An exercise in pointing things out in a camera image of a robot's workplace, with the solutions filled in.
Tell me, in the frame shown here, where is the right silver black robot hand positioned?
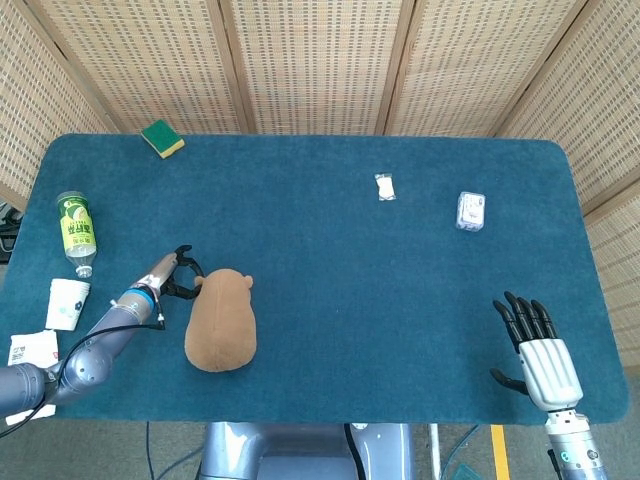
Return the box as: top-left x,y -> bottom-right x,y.
489,291 -> 585,413

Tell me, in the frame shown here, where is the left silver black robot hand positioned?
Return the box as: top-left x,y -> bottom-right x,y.
135,244 -> 206,301

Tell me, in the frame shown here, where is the brown plush toy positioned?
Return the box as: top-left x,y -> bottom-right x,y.
184,268 -> 257,374

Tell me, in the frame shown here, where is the yellow floor tape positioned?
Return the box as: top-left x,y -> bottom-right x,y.
490,424 -> 512,480

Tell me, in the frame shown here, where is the clear bottle with green label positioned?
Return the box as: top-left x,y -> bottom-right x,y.
54,190 -> 98,279

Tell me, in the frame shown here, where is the white paper cup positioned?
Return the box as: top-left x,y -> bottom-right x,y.
44,278 -> 92,332

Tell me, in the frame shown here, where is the green yellow sponge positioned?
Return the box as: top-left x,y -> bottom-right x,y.
140,119 -> 186,160

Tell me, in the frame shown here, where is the white table leg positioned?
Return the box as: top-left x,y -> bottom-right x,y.
428,423 -> 442,480

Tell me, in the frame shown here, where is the white packet with code print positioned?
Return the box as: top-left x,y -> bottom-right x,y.
3,329 -> 60,426

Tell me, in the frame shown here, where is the black equipment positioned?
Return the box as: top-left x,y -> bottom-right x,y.
0,202 -> 24,264

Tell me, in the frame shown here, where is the blue table mat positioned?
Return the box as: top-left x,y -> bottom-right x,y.
0,132 -> 630,426

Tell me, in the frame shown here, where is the small clear plastic pack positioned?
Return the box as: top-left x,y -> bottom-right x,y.
454,191 -> 487,232

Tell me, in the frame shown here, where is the grey robot torso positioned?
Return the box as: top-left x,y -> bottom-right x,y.
197,422 -> 416,480

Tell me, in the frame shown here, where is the small white sachet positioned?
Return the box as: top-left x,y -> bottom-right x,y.
374,172 -> 398,202

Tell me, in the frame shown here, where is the woven bamboo folding screen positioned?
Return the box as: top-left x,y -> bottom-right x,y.
0,0 -> 640,371

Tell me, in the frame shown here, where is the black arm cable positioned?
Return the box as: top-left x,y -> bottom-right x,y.
0,304 -> 167,437

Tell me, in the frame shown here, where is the blue floor cable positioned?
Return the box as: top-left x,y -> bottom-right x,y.
439,424 -> 481,479
143,422 -> 154,480

